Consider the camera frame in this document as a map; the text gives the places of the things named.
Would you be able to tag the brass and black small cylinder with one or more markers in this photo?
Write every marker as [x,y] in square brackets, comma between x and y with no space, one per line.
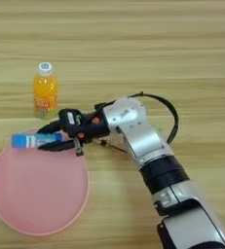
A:
[103,142]

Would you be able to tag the blue glue stick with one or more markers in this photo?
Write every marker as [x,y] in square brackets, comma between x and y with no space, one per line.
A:
[23,141]

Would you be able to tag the pink round plate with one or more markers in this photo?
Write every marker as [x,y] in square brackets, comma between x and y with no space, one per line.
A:
[36,188]

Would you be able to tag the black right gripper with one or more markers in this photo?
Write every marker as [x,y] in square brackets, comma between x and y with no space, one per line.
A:
[93,127]

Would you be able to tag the small black box white label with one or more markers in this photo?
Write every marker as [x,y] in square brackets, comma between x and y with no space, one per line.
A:
[70,118]

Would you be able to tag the orange juice bottle white cap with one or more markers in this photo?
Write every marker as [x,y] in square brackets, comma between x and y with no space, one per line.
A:
[45,94]

